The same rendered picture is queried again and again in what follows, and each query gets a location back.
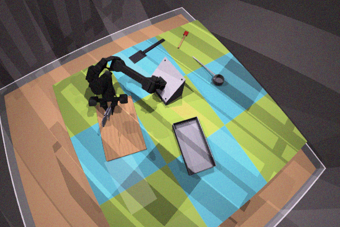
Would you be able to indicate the wooden board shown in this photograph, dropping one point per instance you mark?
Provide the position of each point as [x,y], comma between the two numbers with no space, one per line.
[121,135]

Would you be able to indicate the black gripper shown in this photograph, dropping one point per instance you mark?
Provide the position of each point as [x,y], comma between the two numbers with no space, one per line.
[108,96]

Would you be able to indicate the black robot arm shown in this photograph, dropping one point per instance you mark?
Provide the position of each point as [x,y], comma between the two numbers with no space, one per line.
[100,84]

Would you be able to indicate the dark grey spatula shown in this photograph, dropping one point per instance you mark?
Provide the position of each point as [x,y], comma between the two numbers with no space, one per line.
[141,54]

